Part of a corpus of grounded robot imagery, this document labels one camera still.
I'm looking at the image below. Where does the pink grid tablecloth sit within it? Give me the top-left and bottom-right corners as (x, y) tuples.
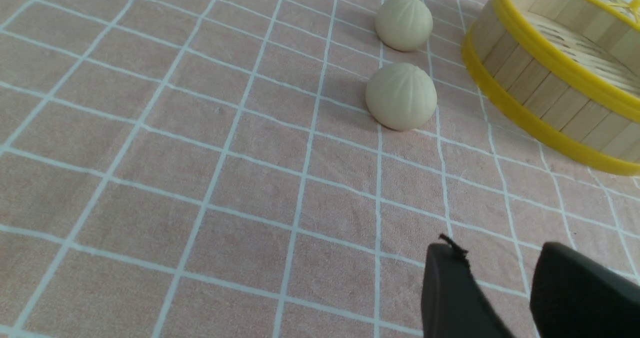
(0, 0), (639, 338)

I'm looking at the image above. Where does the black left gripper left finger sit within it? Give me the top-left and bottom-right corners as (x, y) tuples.
(421, 234), (514, 338)

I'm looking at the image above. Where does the cream steamed bun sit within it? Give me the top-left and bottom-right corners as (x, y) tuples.
(365, 62), (438, 132)
(374, 0), (434, 53)

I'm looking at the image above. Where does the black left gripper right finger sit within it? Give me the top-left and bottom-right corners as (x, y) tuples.
(529, 241), (640, 338)

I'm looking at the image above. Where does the bamboo steamer tray yellow rim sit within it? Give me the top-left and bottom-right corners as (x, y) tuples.
(461, 0), (640, 176)

